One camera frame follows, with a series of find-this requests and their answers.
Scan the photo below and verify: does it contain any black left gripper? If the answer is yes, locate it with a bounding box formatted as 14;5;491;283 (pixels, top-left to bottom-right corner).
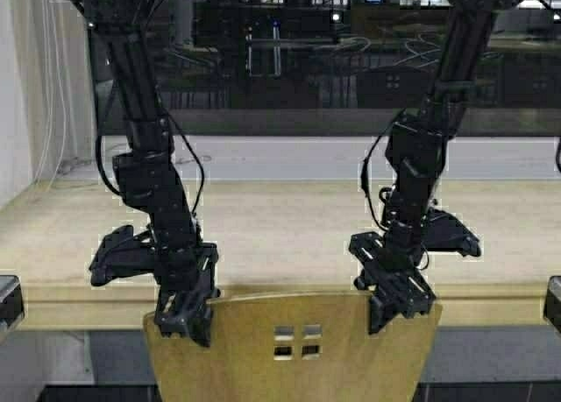
153;242;218;348

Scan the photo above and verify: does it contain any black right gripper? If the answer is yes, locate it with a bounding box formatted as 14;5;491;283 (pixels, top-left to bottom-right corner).
349;232;437;335

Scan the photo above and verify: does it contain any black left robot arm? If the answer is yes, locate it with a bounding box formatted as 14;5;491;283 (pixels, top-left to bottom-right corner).
62;0;220;347

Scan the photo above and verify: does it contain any black robot base right corner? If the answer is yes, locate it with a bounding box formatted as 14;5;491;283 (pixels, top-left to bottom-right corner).
543;275;561;333

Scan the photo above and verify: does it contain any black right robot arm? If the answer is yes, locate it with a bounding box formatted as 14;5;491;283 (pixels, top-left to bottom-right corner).
349;0;524;335

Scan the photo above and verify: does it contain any black robot base left corner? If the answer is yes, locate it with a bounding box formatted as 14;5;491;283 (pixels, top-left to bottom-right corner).
1;275;25;342

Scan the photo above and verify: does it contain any long wooden counter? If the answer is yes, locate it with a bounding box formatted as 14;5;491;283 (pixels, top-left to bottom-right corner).
1;180;560;330

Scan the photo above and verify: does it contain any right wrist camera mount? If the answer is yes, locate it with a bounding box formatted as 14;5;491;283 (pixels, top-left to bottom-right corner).
423;208;482;257

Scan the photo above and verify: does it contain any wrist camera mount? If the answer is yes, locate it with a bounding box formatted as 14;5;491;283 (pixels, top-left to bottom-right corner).
89;224;155;287
423;208;482;257

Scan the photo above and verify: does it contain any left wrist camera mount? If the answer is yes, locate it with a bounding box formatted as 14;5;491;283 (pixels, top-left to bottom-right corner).
89;224;155;287

